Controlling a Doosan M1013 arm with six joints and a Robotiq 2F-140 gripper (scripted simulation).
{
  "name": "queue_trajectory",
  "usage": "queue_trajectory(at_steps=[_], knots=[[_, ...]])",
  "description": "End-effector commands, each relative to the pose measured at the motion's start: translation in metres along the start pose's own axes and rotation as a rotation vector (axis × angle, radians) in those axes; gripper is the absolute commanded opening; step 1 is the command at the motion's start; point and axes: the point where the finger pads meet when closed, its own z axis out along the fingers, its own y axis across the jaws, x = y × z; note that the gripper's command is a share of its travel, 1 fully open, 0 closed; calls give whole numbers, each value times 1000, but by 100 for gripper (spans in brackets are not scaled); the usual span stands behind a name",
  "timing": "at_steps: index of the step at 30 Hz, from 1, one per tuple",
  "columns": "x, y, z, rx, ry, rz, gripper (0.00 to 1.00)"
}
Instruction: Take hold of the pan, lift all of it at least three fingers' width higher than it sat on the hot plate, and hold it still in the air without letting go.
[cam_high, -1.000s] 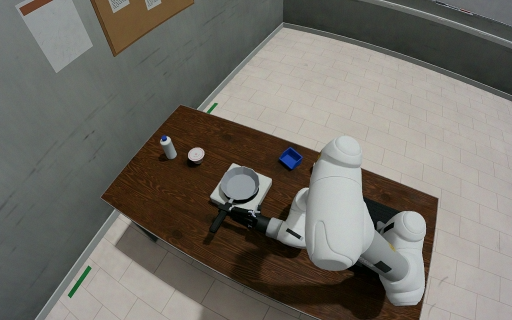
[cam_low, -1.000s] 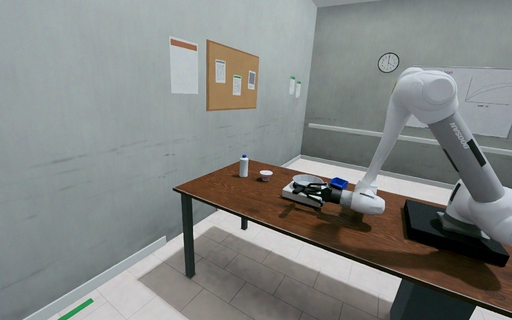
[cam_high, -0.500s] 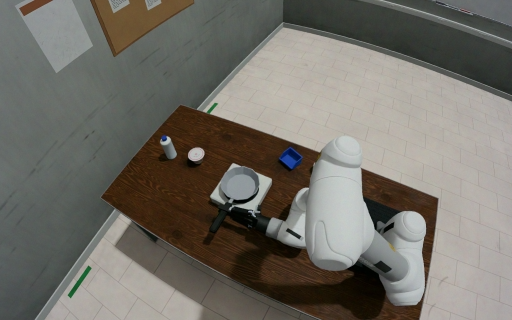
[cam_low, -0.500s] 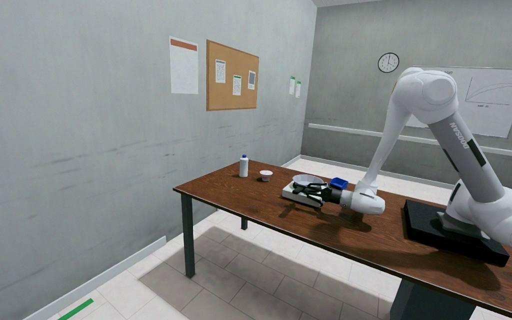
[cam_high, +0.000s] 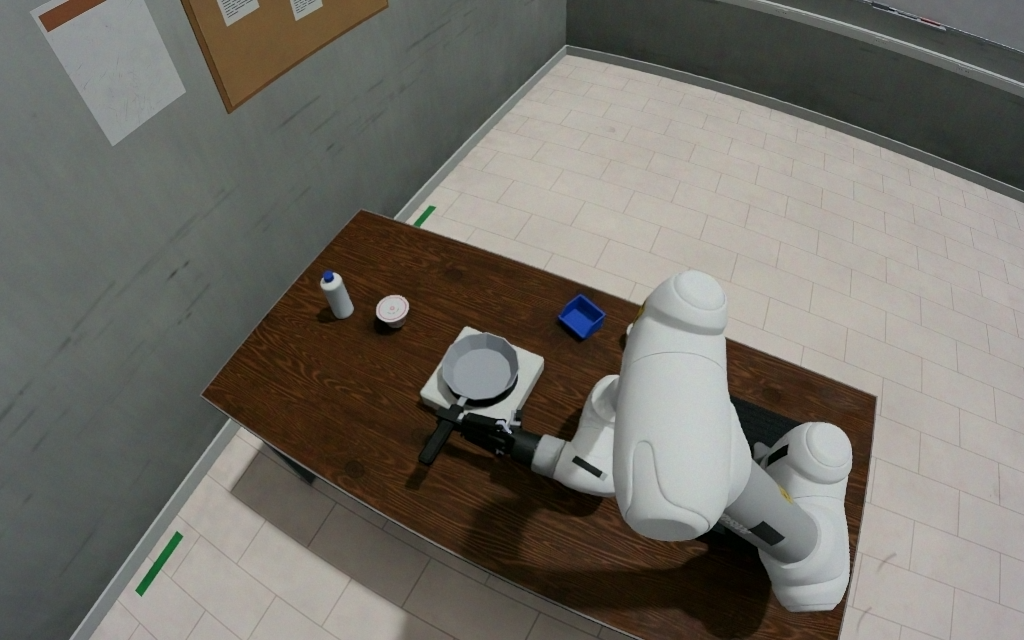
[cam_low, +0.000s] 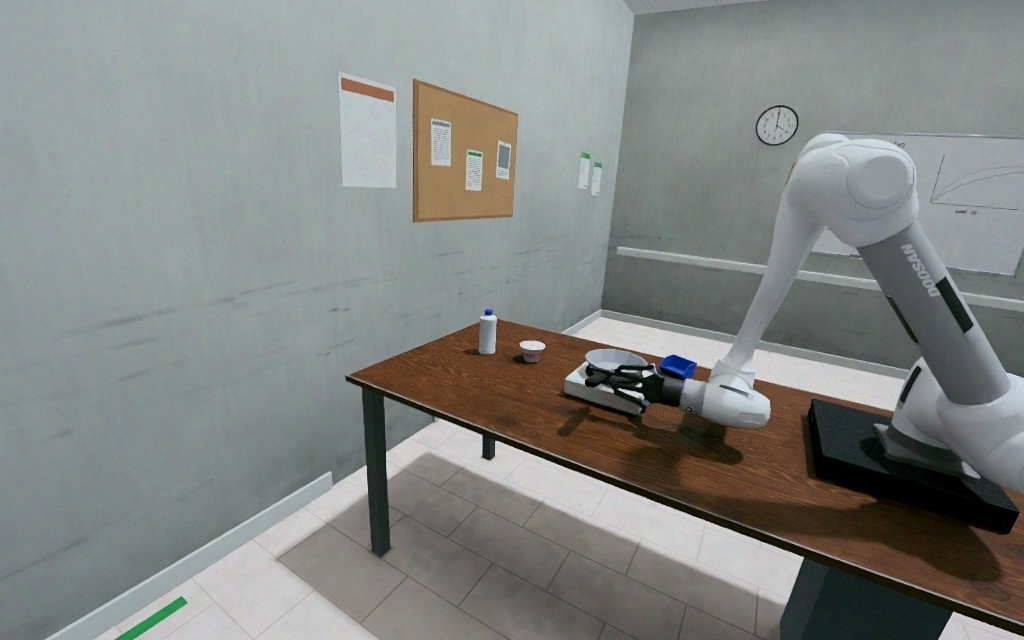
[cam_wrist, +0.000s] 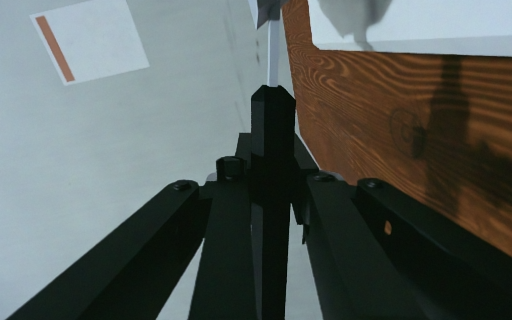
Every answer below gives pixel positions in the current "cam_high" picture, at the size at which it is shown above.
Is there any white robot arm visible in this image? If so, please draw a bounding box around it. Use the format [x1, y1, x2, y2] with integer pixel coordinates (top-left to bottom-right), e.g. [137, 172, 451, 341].
[531, 271, 852, 612]

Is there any small blue plastic bin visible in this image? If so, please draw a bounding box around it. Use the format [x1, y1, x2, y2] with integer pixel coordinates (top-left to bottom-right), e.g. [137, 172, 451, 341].
[558, 294, 606, 339]

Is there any white yogurt cup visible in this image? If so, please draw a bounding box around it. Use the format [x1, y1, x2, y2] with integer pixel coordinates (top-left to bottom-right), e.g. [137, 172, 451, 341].
[376, 295, 409, 328]

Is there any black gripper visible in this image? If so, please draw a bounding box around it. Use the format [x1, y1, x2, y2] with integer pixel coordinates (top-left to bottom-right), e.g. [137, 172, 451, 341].
[435, 406, 542, 467]

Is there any grey frying pan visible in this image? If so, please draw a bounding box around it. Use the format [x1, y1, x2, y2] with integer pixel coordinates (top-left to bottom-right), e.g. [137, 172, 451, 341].
[426, 332, 520, 452]

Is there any white bottle with blue cap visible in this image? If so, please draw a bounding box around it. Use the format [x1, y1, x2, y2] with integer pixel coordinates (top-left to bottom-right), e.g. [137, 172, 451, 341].
[321, 271, 354, 319]

